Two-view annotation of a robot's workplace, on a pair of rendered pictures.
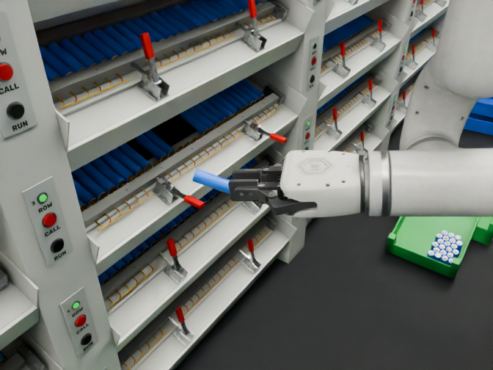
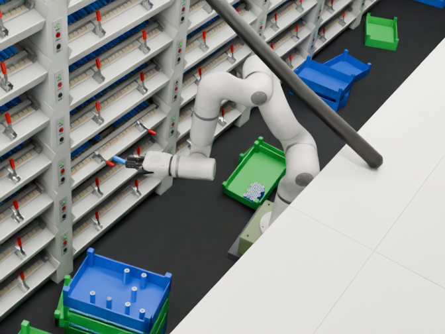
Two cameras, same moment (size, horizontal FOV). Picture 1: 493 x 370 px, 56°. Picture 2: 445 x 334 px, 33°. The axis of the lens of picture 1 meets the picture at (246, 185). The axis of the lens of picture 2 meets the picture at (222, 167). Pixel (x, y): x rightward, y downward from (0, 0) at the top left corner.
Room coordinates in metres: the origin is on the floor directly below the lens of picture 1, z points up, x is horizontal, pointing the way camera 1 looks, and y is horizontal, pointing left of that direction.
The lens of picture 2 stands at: (-1.63, -0.09, 2.48)
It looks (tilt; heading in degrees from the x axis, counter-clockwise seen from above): 41 degrees down; 353
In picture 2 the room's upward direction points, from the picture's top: 9 degrees clockwise
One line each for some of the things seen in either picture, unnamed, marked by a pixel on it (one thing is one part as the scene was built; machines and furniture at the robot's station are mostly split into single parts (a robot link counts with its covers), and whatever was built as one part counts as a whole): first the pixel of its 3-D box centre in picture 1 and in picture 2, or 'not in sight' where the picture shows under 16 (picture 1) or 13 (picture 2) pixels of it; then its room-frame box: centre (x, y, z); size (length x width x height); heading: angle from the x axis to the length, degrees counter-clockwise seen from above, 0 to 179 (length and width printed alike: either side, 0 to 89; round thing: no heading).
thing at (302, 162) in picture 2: not in sight; (298, 176); (0.44, -0.62, 0.67); 0.19 x 0.12 x 0.24; 179
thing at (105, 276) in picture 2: not in sight; (118, 289); (-0.02, 0.00, 0.52); 0.30 x 0.20 x 0.08; 72
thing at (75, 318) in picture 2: not in sight; (117, 304); (-0.02, 0.00, 0.44); 0.30 x 0.20 x 0.08; 72
